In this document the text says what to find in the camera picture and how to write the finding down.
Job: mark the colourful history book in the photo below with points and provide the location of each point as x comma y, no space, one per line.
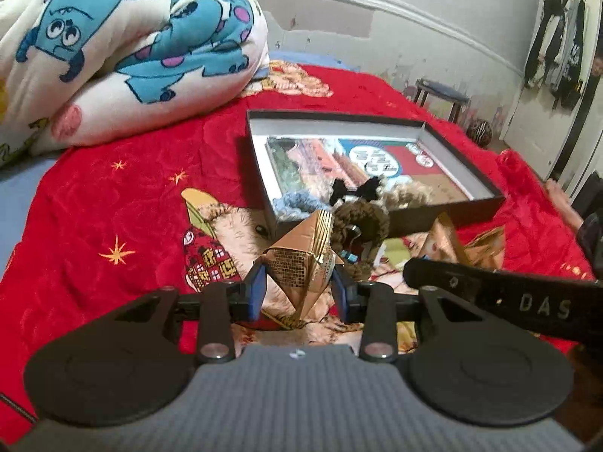
313,163

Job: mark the dark grey trouser leg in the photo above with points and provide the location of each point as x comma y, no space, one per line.
590,239

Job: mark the black cardboard box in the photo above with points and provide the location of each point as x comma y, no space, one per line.
262,124

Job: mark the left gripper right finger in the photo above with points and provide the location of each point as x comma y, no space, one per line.
350,297

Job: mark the monster print white blanket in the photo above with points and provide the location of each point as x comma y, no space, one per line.
85,72

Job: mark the brown crochet scrunchie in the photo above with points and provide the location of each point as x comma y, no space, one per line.
358,231

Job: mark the hanging dark clothes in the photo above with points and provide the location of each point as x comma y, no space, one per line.
556,56

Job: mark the cream crochet scrunchie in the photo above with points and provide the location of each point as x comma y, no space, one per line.
406,195

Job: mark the red bed blanket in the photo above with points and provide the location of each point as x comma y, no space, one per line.
106,222

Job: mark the light blue bed sheet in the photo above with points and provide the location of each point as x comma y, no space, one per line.
19,183

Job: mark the brown patterned ball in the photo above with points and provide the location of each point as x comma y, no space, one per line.
480,132

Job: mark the white door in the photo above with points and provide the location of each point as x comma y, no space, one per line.
536,130

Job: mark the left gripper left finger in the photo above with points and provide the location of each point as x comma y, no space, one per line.
249,294

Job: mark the brown pyramid snack packet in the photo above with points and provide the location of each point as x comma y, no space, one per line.
442,243
487,250
302,261

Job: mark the blue padded stool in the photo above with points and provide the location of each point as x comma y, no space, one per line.
426,88

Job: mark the black crochet scrunchie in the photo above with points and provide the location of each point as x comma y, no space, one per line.
366,191

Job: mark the person bare foot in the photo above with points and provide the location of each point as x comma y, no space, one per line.
562,204

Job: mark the blue crochet scrunchie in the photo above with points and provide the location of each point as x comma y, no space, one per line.
296,206

